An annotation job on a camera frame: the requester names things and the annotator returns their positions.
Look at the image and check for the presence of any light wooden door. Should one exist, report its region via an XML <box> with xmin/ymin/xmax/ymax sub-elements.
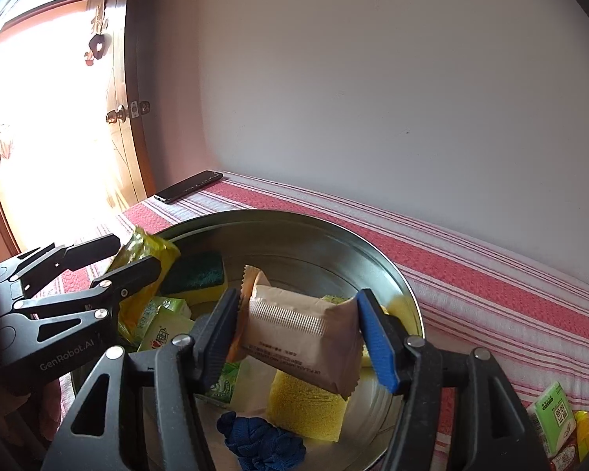
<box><xmin>103</xmin><ymin>0</ymin><xmax>154</xmax><ymax>207</ymax></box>

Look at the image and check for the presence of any green tissue pack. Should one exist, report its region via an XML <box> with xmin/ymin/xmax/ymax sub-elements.
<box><xmin>136</xmin><ymin>311</ymin><xmax>198</xmax><ymax>352</ymax></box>
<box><xmin>527</xmin><ymin>385</ymin><xmax>578</xmax><ymax>458</ymax></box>
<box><xmin>147</xmin><ymin>297</ymin><xmax>192</xmax><ymax>319</ymax></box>
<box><xmin>203</xmin><ymin>360</ymin><xmax>242</xmax><ymax>405</ymax></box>

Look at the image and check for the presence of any yellow green snack packet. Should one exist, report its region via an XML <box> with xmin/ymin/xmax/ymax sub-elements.
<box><xmin>109</xmin><ymin>226</ymin><xmax>181</xmax><ymax>349</ymax></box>

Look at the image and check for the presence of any beige snack packet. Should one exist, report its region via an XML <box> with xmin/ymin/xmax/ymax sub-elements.
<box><xmin>226</xmin><ymin>264</ymin><xmax>366</xmax><ymax>400</ymax></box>

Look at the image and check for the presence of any blue cloth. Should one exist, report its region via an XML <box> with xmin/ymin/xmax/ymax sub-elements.
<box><xmin>217</xmin><ymin>411</ymin><xmax>307</xmax><ymax>471</ymax></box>

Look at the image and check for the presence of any round metal tin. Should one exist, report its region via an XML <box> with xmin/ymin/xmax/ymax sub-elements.
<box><xmin>69</xmin><ymin>209</ymin><xmax>425</xmax><ymax>471</ymax></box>

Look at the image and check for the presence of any red snack packet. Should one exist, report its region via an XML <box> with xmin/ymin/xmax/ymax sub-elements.
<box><xmin>550</xmin><ymin>446</ymin><xmax>581</xmax><ymax>471</ymax></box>

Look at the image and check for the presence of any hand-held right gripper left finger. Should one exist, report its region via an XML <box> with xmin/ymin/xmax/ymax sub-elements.
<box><xmin>39</xmin><ymin>287</ymin><xmax>242</xmax><ymax>471</ymax></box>

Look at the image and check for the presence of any hanging door ornament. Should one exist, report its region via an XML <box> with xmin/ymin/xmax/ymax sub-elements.
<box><xmin>82</xmin><ymin>0</ymin><xmax>109</xmax><ymax>66</ymax></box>

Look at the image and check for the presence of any yellow and green sponge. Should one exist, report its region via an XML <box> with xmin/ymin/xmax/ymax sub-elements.
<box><xmin>161</xmin><ymin>251</ymin><xmax>227</xmax><ymax>301</ymax></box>

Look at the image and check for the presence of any red striped tablecloth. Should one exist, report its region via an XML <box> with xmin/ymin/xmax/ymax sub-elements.
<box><xmin>10</xmin><ymin>172</ymin><xmax>589</xmax><ymax>471</ymax></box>

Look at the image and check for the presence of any black phone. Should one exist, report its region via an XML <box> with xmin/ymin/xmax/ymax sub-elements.
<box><xmin>154</xmin><ymin>171</ymin><xmax>224</xmax><ymax>204</ymax></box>

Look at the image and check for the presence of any thick yellow sponge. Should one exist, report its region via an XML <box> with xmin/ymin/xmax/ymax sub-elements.
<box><xmin>266</xmin><ymin>369</ymin><xmax>350</xmax><ymax>443</ymax></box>

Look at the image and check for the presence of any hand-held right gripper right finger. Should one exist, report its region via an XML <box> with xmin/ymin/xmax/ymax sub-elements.
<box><xmin>356</xmin><ymin>288</ymin><xmax>553</xmax><ymax>471</ymax></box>

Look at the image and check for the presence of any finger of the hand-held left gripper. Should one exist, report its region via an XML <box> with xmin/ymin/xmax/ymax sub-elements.
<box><xmin>0</xmin><ymin>233</ymin><xmax>123</xmax><ymax>301</ymax></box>
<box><xmin>0</xmin><ymin>255</ymin><xmax>164</xmax><ymax>351</ymax></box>

